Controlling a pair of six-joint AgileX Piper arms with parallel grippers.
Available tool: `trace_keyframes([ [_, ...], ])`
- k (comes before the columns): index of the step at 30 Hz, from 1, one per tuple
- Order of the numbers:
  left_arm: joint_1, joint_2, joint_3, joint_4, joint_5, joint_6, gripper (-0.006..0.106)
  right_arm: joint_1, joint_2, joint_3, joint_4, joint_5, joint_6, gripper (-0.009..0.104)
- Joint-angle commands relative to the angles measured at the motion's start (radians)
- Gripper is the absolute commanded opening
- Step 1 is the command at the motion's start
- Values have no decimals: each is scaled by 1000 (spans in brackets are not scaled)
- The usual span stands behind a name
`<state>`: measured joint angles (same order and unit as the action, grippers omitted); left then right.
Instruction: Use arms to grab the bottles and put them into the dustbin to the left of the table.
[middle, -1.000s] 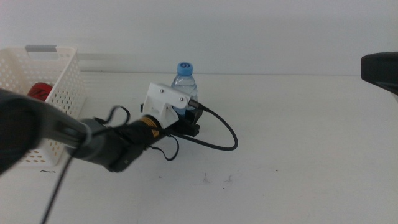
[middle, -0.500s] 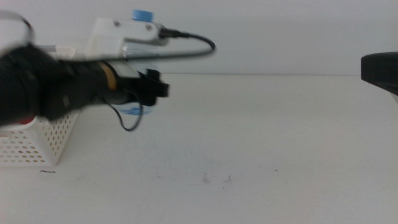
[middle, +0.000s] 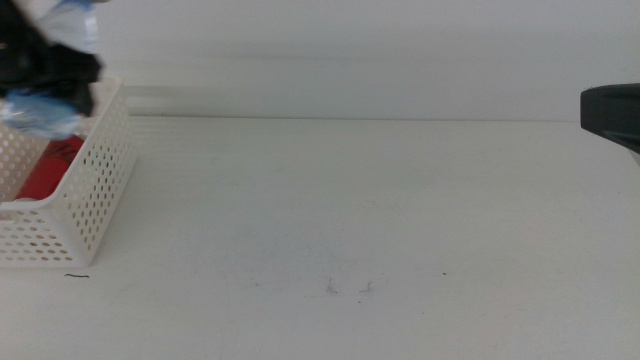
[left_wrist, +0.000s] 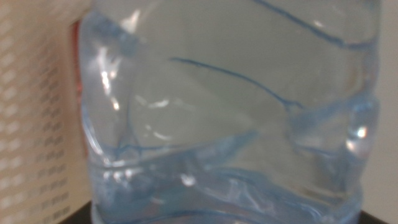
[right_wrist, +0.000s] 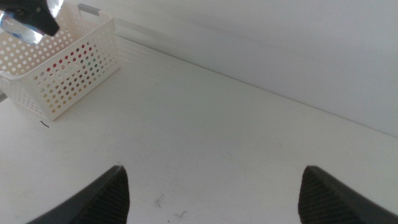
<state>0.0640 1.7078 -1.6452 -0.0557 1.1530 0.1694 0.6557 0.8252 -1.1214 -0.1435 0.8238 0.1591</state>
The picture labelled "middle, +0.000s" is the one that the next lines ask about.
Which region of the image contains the white perforated plastic basket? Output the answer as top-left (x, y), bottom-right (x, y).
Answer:
top-left (0, 74), bottom-right (140, 268)

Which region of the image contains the red soda can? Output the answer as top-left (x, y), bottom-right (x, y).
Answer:
top-left (14, 134), bottom-right (86, 201)

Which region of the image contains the clear water bottle blue cap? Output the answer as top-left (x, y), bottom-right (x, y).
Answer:
top-left (0, 0), bottom-right (101, 141)

